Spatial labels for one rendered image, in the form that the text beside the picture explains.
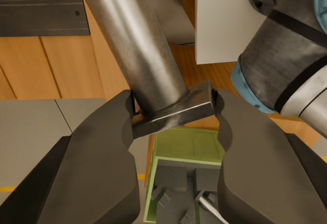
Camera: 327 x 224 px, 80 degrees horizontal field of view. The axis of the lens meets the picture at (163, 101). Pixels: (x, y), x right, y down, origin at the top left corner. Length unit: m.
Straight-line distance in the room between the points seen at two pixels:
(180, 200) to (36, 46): 0.73
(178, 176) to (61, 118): 1.38
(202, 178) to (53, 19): 0.74
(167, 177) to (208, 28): 0.58
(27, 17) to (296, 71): 0.57
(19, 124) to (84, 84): 1.65
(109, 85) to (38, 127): 1.63
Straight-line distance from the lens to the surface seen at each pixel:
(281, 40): 0.36
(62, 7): 0.55
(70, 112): 1.91
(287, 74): 0.35
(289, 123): 0.92
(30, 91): 0.72
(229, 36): 0.55
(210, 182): 0.88
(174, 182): 0.84
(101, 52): 0.55
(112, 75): 0.56
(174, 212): 0.87
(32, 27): 0.60
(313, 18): 0.36
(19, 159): 2.62
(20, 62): 0.68
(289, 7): 0.37
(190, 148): 0.71
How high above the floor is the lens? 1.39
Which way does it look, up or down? 57 degrees down
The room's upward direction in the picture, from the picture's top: 179 degrees counter-clockwise
